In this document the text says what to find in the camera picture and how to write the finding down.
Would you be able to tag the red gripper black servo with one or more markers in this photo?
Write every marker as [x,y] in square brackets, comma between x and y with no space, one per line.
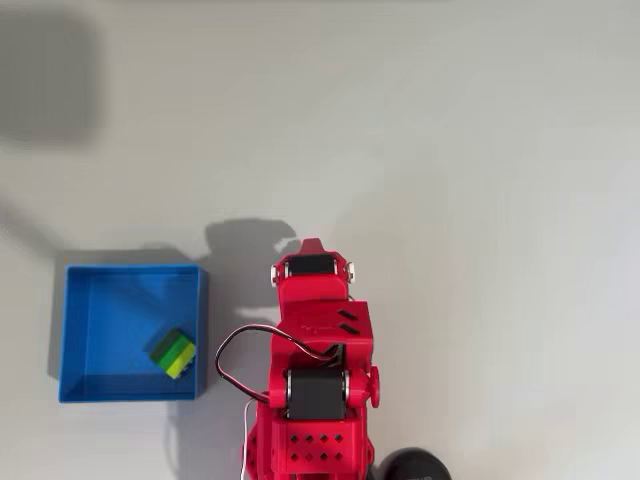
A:
[311,289]

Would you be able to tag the green lego brick stack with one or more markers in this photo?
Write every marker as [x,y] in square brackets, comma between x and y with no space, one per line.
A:
[172,352]

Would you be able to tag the red perforated robot base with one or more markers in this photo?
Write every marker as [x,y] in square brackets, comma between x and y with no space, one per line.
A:
[310,450]

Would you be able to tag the red robot arm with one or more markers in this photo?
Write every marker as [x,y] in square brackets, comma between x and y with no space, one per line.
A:
[320,360]

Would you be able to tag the blue plastic bin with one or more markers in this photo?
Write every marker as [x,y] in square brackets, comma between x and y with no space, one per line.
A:
[125,320]

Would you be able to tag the black gooseneck stand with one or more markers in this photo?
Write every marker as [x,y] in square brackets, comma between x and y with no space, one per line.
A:
[415,465]

